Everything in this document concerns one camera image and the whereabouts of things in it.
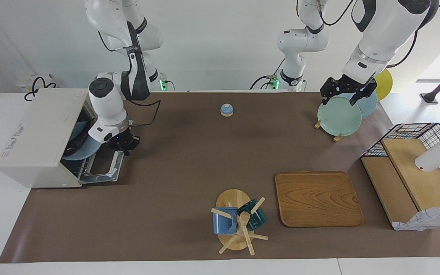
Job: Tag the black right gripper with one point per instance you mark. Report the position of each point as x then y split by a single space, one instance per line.
122 139

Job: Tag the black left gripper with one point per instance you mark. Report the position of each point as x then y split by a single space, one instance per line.
344 84

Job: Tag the glass oven door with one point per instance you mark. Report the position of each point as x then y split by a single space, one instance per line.
117 170

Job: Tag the light blue plate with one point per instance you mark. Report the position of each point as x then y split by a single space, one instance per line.
90 151

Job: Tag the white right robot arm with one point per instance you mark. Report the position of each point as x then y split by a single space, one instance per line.
109 99

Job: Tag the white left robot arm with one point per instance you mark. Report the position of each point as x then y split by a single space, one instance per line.
388 26

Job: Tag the white toaster oven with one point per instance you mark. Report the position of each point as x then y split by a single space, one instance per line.
40 133

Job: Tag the mint green plate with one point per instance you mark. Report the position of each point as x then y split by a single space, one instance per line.
338 118

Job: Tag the pale blue racked plate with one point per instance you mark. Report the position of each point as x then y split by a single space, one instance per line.
369 107

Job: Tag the wooden plate rack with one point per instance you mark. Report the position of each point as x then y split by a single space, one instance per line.
317 124

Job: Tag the yellow plate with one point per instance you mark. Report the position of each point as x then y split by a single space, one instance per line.
385 86

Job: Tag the brown table mat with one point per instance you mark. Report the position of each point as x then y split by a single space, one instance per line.
189 160

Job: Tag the wooden serving tray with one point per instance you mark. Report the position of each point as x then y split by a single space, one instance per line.
319 198

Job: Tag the white bottle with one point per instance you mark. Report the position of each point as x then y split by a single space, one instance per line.
434 158

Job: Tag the small blue call bell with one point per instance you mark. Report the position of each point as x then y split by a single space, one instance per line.
227 110

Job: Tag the white power strip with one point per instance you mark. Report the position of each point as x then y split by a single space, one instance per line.
24 81

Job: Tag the wooden mug tree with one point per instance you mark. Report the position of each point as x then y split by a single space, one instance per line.
235 198

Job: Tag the blue mug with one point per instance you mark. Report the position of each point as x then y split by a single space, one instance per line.
224 225

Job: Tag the teal mug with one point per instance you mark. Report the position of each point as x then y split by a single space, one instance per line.
258 219

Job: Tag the white patterned cloth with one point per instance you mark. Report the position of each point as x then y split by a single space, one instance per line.
426 219

